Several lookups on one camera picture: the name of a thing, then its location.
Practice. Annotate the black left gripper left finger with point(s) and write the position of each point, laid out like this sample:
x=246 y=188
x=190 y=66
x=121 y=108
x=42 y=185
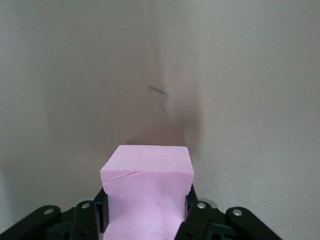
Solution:
x=82 y=220

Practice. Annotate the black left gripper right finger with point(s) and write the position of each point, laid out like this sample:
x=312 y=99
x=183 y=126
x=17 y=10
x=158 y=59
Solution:
x=200 y=220

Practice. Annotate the pink foam cube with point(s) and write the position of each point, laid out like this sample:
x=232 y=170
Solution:
x=147 y=195

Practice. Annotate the brown table mat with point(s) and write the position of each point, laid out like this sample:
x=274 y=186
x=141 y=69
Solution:
x=75 y=75

